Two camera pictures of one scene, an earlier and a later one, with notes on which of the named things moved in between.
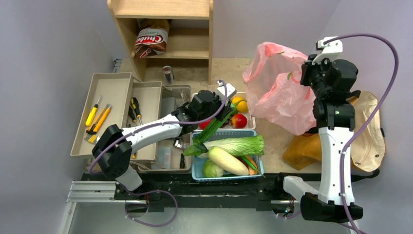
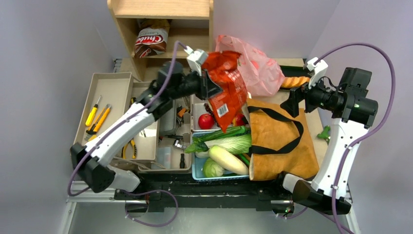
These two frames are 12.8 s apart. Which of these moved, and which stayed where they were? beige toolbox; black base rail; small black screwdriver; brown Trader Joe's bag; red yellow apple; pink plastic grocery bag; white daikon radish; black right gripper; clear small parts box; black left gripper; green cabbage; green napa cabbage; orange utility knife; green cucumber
Moved: green cucumber; brown Trader Joe's bag; black right gripper; pink plastic grocery bag; black left gripper
Stayed: black base rail; clear small parts box; small black screwdriver; orange utility knife; beige toolbox; white daikon radish; green cabbage; red yellow apple; green napa cabbage
